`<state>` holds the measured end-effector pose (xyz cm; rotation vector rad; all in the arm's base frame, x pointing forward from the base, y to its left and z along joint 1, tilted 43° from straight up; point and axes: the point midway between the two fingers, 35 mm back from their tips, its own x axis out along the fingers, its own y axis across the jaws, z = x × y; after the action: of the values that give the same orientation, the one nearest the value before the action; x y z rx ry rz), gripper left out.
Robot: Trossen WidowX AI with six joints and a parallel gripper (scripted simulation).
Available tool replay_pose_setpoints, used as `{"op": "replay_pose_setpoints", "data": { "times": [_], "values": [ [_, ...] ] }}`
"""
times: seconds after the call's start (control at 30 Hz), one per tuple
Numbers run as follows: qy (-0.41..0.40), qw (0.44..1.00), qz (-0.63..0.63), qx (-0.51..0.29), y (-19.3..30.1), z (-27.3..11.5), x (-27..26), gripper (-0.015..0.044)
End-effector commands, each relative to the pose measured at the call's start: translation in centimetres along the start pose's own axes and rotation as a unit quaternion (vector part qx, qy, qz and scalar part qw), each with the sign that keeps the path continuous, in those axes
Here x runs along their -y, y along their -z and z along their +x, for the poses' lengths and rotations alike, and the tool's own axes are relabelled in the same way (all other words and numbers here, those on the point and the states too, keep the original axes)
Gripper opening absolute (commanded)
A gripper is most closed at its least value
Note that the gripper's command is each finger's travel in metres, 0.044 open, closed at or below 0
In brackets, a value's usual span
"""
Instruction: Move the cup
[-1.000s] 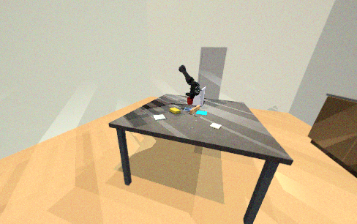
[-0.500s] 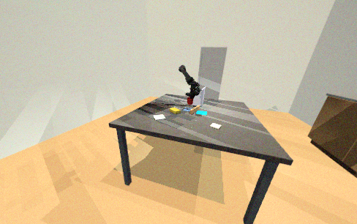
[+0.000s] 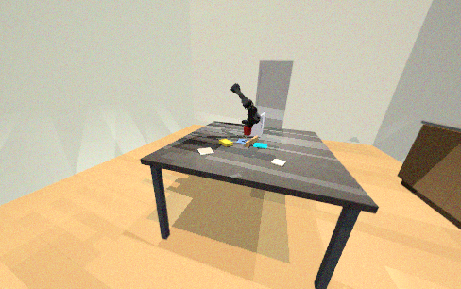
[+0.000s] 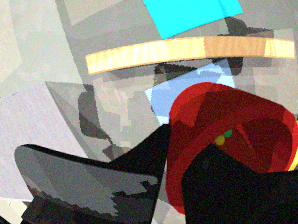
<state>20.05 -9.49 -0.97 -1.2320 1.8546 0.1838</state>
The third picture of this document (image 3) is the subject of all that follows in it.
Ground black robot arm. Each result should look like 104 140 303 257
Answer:
231 83 261 124

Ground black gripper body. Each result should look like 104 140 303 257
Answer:
242 113 256 125

